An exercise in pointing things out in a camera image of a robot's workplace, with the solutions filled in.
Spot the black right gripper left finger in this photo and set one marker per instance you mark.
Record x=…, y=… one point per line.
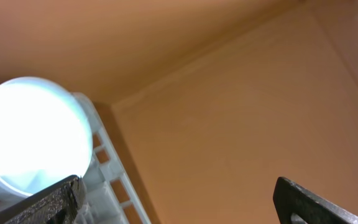
x=57, y=204

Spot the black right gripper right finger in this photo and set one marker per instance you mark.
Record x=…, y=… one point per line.
x=296, y=204

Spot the light blue bowl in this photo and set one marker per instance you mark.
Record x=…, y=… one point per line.
x=45, y=136

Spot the grey dishwasher rack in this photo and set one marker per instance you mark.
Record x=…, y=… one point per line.
x=108, y=188

